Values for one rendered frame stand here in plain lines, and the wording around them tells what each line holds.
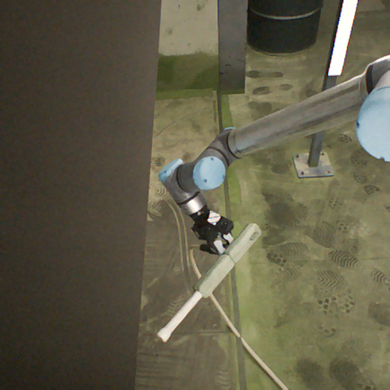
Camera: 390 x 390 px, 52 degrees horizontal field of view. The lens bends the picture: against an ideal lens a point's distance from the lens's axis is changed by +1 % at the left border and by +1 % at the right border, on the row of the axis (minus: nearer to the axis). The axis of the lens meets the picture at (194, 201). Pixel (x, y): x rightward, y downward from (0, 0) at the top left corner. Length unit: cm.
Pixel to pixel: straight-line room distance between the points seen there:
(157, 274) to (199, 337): 36
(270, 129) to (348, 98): 22
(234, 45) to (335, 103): 192
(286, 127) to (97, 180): 66
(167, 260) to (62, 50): 163
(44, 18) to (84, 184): 19
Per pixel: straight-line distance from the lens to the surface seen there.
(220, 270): 128
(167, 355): 173
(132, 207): 50
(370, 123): 76
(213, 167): 113
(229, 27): 277
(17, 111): 43
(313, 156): 237
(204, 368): 170
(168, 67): 289
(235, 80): 295
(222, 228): 124
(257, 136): 110
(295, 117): 102
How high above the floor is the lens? 164
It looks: 48 degrees down
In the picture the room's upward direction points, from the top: 6 degrees counter-clockwise
